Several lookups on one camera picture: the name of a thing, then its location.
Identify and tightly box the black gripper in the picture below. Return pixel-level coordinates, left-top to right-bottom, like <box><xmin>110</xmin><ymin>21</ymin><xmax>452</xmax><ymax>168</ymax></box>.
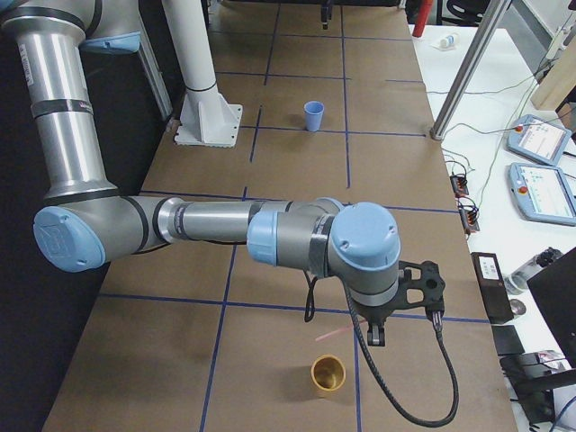
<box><xmin>320</xmin><ymin>0</ymin><xmax>333</xmax><ymax>30</ymax></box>
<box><xmin>348</xmin><ymin>287</ymin><xmax>405</xmax><ymax>347</ymax></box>

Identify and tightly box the pink chopstick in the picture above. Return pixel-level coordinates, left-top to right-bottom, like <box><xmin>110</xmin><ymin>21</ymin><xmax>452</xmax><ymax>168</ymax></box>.
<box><xmin>314</xmin><ymin>326</ymin><xmax>353</xmax><ymax>342</ymax></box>

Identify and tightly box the blue ribbed paper cup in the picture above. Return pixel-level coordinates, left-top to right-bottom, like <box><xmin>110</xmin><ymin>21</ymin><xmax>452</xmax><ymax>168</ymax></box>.
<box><xmin>303</xmin><ymin>101</ymin><xmax>324</xmax><ymax>132</ymax></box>

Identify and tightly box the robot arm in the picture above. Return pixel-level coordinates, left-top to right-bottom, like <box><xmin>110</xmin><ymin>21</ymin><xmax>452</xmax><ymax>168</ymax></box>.
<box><xmin>1</xmin><ymin>34</ymin><xmax>160</xmax><ymax>356</ymax></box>

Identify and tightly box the yellow wooden cup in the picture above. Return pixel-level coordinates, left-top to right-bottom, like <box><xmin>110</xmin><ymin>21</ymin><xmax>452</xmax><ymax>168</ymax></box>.
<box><xmin>310</xmin><ymin>354</ymin><xmax>347</xmax><ymax>398</ymax></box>

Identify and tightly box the red cylinder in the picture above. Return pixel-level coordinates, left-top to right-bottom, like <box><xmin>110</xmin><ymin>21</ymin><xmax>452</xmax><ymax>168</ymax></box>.
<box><xmin>412</xmin><ymin>0</ymin><xmax>435</xmax><ymax>38</ymax></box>

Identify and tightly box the black box with label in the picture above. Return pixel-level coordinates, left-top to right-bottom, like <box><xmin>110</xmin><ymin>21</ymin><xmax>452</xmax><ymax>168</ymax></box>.
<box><xmin>471</xmin><ymin>252</ymin><xmax>514</xmax><ymax>324</ymax></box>

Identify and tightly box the white tube bottle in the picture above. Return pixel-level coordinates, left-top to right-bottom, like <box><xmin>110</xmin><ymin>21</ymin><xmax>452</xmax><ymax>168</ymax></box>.
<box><xmin>438</xmin><ymin>32</ymin><xmax>459</xmax><ymax>50</ymax></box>

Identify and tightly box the clear water bottle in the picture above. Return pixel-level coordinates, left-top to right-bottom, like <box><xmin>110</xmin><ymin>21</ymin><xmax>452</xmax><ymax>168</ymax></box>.
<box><xmin>504</xmin><ymin>247</ymin><xmax>563</xmax><ymax>295</ymax></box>

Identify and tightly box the right terminal connector block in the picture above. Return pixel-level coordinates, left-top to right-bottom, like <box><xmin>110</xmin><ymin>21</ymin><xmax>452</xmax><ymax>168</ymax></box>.
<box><xmin>458</xmin><ymin>204</ymin><xmax>480</xmax><ymax>235</ymax></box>

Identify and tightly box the terminal connector block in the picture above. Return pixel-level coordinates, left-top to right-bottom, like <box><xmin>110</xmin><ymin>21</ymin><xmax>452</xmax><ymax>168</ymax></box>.
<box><xmin>458</xmin><ymin>204</ymin><xmax>480</xmax><ymax>235</ymax></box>
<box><xmin>450</xmin><ymin>175</ymin><xmax>469</xmax><ymax>198</ymax></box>

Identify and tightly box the left terminal connector block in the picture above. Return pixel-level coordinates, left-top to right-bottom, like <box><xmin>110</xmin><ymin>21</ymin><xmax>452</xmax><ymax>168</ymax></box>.
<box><xmin>450</xmin><ymin>175</ymin><xmax>469</xmax><ymax>198</ymax></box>

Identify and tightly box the black monitor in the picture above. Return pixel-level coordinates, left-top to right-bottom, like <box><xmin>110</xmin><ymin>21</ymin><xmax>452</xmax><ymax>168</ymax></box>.
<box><xmin>527</xmin><ymin>254</ymin><xmax>575</xmax><ymax>368</ymax></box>

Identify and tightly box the near teach pendant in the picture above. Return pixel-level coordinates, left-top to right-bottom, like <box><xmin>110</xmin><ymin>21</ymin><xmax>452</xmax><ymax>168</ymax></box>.
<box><xmin>507</xmin><ymin>163</ymin><xmax>575</xmax><ymax>227</ymax></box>

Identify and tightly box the teach pendant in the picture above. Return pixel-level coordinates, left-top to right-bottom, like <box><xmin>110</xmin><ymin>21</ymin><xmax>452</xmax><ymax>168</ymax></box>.
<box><xmin>507</xmin><ymin>163</ymin><xmax>575</xmax><ymax>227</ymax></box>
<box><xmin>507</xmin><ymin>114</ymin><xmax>572</xmax><ymax>167</ymax></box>

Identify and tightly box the far teach pendant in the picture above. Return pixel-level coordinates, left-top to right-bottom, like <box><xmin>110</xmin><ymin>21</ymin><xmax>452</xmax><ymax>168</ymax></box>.
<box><xmin>507</xmin><ymin>114</ymin><xmax>572</xmax><ymax>167</ymax></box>

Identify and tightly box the black braided cable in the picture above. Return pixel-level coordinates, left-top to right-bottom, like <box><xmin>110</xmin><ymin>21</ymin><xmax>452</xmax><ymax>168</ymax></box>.
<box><xmin>344</xmin><ymin>287</ymin><xmax>461</xmax><ymax>428</ymax></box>

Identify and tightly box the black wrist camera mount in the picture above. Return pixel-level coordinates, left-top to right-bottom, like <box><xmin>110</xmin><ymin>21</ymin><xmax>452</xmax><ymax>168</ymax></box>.
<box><xmin>398</xmin><ymin>260</ymin><xmax>446</xmax><ymax>320</ymax></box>

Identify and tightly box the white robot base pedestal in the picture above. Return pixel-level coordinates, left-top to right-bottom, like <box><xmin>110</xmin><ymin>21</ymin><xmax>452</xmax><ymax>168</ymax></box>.
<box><xmin>162</xmin><ymin>0</ymin><xmax>243</xmax><ymax>148</ymax></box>

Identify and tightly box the aluminium frame post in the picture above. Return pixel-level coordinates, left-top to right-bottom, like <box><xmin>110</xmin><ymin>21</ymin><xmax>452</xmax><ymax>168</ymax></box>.
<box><xmin>430</xmin><ymin>0</ymin><xmax>512</xmax><ymax>140</ymax></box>

